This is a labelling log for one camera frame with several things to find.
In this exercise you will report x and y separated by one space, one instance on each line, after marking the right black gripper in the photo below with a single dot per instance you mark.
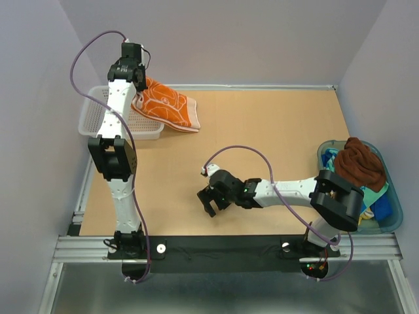
207 193

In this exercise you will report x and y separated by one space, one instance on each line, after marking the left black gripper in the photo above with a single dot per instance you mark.
141 86

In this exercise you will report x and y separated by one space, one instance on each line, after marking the orange Doraemon towel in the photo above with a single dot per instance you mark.
166 105

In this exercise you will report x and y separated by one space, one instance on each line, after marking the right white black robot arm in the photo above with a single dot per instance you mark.
337 202

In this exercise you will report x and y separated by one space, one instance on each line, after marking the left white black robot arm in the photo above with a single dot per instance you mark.
113 155

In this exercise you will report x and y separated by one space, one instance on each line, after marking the white perforated plastic basket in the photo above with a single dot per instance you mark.
92 117

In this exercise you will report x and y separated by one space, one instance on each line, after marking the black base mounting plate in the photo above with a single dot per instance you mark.
220 253

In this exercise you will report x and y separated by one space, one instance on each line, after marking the brown towel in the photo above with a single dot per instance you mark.
360 166

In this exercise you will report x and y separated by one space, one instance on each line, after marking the teal plastic tub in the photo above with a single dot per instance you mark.
372 226

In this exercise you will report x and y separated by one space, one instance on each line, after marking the blue towel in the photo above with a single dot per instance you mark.
381 208

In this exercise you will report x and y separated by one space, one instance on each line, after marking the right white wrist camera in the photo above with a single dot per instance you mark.
209 170

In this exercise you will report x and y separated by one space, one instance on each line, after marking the aluminium frame rail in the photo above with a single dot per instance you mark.
89 282

